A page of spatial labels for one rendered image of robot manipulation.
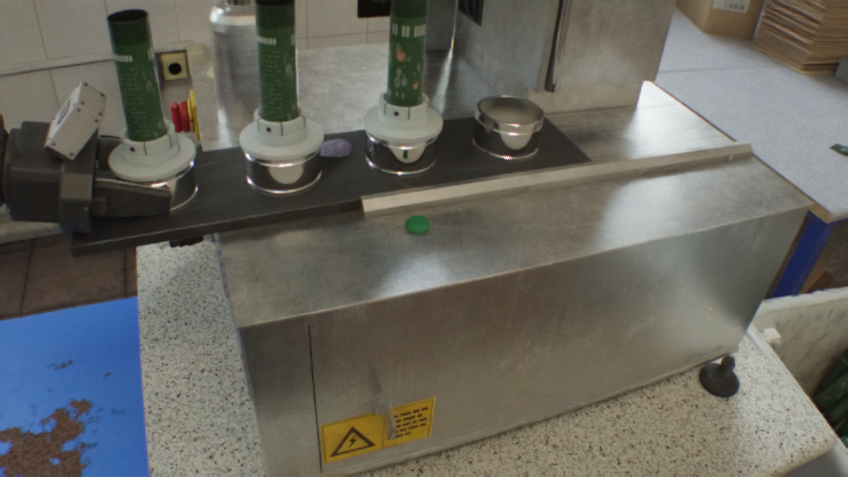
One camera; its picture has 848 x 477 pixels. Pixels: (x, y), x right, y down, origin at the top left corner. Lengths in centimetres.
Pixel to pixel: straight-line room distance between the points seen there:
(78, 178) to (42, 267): 180
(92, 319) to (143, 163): 63
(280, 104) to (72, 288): 171
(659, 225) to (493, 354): 19
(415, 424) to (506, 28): 43
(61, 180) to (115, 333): 61
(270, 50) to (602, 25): 37
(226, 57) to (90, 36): 145
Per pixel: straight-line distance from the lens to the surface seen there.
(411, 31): 53
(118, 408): 99
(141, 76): 51
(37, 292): 221
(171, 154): 54
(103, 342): 108
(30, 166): 52
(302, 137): 54
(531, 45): 69
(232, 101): 67
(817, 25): 209
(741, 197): 69
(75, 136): 51
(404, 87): 55
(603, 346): 66
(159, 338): 85
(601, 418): 78
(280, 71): 51
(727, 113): 163
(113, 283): 214
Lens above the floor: 134
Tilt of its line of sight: 38 degrees down
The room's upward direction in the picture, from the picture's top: 5 degrees clockwise
